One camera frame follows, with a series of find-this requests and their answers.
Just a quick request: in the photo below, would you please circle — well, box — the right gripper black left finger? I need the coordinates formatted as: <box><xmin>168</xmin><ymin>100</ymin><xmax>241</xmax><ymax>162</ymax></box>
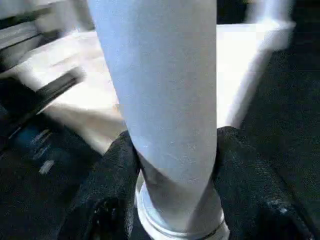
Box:
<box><xmin>57</xmin><ymin>129</ymin><xmax>141</xmax><ymax>240</ymax></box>

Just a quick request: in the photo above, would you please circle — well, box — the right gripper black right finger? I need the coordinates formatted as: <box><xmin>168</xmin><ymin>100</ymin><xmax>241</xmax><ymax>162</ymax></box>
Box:
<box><xmin>213</xmin><ymin>126</ymin><xmax>316</xmax><ymax>240</ymax></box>

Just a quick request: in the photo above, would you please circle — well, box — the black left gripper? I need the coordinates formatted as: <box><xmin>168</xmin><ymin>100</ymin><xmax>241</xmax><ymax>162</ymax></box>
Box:
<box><xmin>0</xmin><ymin>66</ymin><xmax>102</xmax><ymax>186</ymax></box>

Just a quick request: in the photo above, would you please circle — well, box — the black mat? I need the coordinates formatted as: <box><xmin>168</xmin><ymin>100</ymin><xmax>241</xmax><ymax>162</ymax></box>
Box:
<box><xmin>0</xmin><ymin>0</ymin><xmax>320</xmax><ymax>240</ymax></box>

